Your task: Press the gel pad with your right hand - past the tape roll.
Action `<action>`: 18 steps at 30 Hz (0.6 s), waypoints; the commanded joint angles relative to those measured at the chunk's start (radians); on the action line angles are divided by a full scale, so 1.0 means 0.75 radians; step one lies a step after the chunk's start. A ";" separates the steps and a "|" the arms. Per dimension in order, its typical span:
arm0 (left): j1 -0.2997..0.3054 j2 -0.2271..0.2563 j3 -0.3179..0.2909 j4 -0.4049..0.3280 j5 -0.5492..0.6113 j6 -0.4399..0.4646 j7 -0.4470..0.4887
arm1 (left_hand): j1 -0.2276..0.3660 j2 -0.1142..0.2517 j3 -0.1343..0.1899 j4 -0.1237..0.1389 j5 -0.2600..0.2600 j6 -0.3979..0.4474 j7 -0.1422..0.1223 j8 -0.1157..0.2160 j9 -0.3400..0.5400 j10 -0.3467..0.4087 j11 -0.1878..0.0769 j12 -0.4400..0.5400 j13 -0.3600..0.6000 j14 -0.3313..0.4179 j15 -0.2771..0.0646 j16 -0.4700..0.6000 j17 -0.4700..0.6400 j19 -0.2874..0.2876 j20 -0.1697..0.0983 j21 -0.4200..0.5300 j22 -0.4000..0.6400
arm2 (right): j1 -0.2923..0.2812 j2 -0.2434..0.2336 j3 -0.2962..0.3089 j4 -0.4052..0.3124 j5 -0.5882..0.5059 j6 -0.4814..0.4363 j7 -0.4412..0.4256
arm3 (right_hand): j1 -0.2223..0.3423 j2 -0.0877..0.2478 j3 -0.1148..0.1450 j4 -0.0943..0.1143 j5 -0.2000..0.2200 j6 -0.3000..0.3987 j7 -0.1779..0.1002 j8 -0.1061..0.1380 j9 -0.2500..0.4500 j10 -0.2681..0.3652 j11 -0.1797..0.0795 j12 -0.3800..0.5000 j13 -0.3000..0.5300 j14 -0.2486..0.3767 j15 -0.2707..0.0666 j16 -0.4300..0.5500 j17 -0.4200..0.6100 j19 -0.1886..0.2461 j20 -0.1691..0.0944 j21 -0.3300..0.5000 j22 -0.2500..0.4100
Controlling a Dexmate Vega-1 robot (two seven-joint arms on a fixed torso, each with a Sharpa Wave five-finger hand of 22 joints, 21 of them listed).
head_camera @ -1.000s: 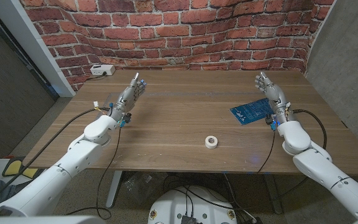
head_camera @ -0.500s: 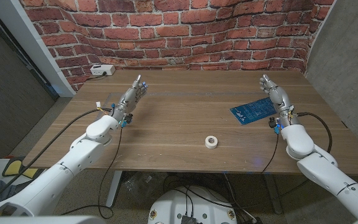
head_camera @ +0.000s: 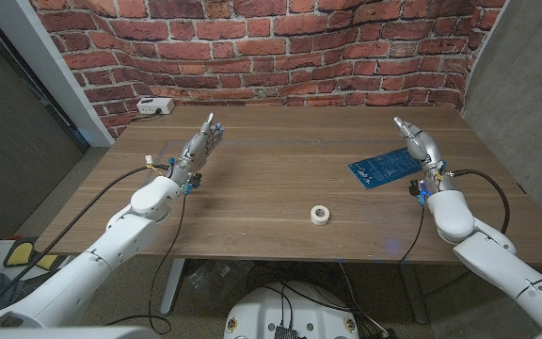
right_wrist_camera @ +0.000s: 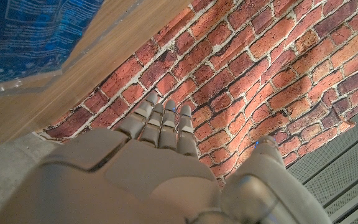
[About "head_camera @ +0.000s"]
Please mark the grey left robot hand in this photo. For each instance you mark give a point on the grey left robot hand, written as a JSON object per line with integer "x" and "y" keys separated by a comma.
{"x": 196, "y": 150}

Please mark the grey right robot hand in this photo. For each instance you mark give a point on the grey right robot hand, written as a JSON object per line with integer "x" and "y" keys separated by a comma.
{"x": 426, "y": 150}

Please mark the blue printed gel pad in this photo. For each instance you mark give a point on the blue printed gel pad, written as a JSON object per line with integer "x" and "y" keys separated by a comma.
{"x": 379, "y": 169}

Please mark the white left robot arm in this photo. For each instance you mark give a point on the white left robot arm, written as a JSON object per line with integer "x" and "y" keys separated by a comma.
{"x": 111, "y": 245}

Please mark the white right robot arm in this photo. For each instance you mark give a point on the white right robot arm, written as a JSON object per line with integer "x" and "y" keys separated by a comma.
{"x": 497, "y": 263}

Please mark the white tape roll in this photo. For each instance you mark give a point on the white tape roll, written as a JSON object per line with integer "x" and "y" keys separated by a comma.
{"x": 320, "y": 221}

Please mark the white power strip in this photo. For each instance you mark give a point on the white power strip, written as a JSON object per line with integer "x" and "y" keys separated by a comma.
{"x": 155, "y": 104}

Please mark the red brick print backdrop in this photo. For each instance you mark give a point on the red brick print backdrop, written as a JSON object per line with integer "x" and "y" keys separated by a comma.
{"x": 271, "y": 47}

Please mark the clear plastic bag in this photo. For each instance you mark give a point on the clear plastic bag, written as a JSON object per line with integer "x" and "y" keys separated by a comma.
{"x": 214, "y": 282}

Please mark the grey table leg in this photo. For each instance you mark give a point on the grey table leg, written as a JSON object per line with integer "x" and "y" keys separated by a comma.
{"x": 414, "y": 296}
{"x": 172, "y": 287}

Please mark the white robot torso base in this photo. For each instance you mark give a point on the white robot torso base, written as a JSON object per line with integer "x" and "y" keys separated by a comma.
{"x": 261, "y": 311}

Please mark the dark grey door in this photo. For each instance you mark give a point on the dark grey door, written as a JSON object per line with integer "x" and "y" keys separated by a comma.
{"x": 7, "y": 141}

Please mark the yellow foot pedal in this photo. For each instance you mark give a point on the yellow foot pedal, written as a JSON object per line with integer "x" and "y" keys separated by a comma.
{"x": 19, "y": 253}

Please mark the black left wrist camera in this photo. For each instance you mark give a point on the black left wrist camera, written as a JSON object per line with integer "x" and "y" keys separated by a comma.
{"x": 195, "y": 181}

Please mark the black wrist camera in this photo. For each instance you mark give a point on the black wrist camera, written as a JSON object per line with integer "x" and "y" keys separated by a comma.
{"x": 195, "y": 181}
{"x": 414, "y": 188}

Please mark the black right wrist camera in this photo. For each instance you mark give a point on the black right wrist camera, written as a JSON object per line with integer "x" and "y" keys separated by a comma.
{"x": 414, "y": 188}

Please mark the white door frame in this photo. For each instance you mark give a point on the white door frame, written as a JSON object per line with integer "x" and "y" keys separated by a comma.
{"x": 40, "y": 56}

